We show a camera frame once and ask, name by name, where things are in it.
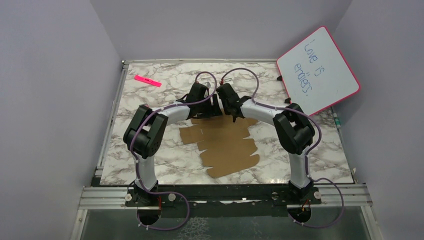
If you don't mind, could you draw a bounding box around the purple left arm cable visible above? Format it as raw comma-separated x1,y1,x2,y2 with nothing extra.
128,71,218,232

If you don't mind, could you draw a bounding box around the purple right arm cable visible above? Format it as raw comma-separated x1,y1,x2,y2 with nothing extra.
219,67,346,229

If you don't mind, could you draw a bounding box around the green capped marker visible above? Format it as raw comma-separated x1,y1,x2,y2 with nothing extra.
333,112,341,129

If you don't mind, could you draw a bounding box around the pink highlighter marker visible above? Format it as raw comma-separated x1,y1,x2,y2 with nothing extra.
134,74,162,88

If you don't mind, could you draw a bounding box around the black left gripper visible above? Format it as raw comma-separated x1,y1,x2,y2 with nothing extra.
197,93,223,119

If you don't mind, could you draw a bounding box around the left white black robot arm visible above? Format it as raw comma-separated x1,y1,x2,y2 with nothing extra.
123,82,219,206

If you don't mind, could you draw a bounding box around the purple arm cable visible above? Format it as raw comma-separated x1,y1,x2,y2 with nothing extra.
219,67,346,229
128,71,218,232

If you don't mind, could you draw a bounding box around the pink framed whiteboard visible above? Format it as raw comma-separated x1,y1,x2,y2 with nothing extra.
276,26,361,116

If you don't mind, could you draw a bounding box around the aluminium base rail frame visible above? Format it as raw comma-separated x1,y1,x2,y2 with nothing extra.
72,60,376,240

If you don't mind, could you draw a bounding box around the brown cardboard box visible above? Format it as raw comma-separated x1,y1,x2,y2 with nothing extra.
179,115,260,178

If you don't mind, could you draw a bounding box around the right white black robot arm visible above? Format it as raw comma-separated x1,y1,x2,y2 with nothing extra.
216,83,315,204

